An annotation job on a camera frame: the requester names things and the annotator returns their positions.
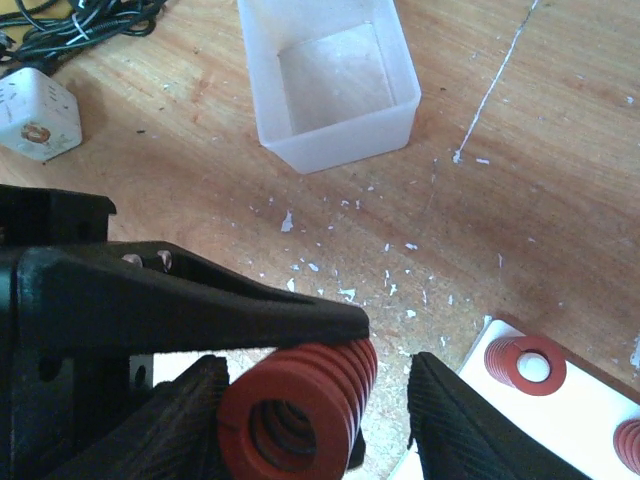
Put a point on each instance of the white power adapter cube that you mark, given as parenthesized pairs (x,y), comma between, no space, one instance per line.
(39,118)

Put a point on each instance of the white peg base plate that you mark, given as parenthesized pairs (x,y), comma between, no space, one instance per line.
(577,422)

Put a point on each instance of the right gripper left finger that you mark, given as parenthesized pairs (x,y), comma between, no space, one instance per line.
(172,436)

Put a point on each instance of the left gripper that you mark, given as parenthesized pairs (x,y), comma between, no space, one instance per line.
(80,321)

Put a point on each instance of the translucent spring bin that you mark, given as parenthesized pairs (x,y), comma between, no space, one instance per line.
(332,82)

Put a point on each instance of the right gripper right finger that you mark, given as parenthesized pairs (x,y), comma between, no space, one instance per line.
(459,435)

